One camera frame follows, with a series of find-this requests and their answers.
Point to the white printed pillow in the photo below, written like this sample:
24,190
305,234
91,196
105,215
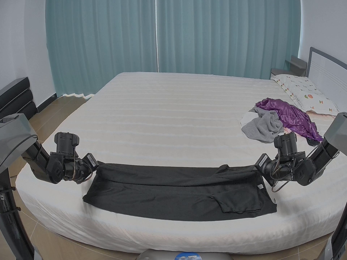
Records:
305,92

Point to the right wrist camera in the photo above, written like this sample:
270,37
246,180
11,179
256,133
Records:
285,145

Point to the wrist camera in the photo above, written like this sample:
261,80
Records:
66,142
285,145

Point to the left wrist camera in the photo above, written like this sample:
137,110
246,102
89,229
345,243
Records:
66,142

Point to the pink garment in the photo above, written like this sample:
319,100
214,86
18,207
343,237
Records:
288,130

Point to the grey garment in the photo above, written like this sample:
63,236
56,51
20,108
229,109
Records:
264,129

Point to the small black garment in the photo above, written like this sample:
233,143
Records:
313,142

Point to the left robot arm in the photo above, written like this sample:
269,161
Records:
43,164

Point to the grey bedside table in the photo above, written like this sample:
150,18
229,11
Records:
295,63

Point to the black chest of drawers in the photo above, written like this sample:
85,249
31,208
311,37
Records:
16,99

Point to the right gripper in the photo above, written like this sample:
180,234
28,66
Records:
262,163

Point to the purple garment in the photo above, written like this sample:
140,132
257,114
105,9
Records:
294,116

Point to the bed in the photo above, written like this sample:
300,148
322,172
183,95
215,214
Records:
176,118

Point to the black T-shirt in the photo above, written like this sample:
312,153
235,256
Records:
162,194

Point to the white garment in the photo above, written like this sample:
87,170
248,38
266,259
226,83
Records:
247,118

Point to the blue-green curtain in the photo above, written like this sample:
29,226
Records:
230,31
103,36

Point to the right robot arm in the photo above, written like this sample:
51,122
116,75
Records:
311,166

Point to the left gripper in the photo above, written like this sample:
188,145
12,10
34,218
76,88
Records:
91,162

